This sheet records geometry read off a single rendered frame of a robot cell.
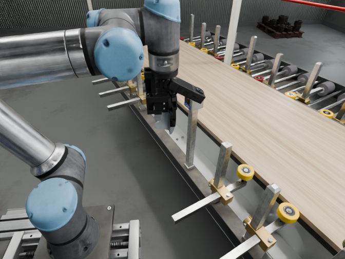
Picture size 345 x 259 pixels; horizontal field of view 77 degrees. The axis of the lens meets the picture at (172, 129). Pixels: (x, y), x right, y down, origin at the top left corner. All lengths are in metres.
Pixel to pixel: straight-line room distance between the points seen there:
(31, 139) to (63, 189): 0.16
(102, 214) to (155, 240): 1.11
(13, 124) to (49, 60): 0.30
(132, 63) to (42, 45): 0.13
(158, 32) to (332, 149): 1.22
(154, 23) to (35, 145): 0.43
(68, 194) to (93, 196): 1.59
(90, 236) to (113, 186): 1.49
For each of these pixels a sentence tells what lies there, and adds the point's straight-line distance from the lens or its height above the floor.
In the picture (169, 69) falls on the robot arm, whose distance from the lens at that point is 0.53.
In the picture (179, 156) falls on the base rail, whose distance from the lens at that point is 1.43.
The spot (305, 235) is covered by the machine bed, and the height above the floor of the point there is 0.77.
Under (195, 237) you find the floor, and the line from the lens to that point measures 1.91.
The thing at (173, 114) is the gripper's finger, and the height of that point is 1.40.
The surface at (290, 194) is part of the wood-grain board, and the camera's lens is 1.14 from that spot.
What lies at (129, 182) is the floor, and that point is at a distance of 2.22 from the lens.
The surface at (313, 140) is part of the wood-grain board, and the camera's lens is 1.49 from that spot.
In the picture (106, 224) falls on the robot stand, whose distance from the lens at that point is 0.82.
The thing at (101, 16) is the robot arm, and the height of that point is 1.64.
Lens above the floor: 1.74
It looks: 39 degrees down
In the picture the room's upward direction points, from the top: straight up
